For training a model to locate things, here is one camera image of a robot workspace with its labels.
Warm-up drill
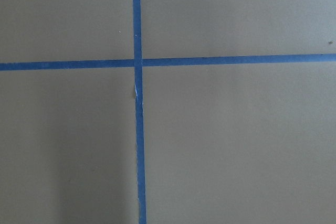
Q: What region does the blue tape line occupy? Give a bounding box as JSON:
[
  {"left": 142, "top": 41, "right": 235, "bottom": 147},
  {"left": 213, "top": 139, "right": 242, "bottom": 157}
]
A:
[
  {"left": 131, "top": 0, "right": 147, "bottom": 224},
  {"left": 0, "top": 53, "right": 336, "bottom": 71}
]

